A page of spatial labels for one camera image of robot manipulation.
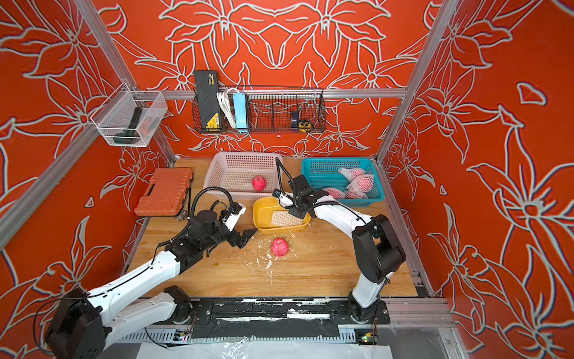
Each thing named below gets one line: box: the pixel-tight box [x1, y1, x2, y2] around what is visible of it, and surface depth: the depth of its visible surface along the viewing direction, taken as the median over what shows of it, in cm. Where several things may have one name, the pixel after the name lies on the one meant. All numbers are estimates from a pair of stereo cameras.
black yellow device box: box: [194, 70, 222, 133], surface depth 89 cm
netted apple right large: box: [346, 174, 375, 193], surface depth 99 cm
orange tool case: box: [134, 167, 194, 217], surface depth 102 cm
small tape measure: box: [298, 121, 312, 133], surface depth 96 cm
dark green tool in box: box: [112, 106, 143, 145], surface depth 84 cm
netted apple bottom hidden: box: [344, 189, 369, 200], surface depth 97 cm
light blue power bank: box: [233, 92, 248, 133], surface depth 91 cm
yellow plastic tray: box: [252, 196, 312, 234], surface depth 94 cm
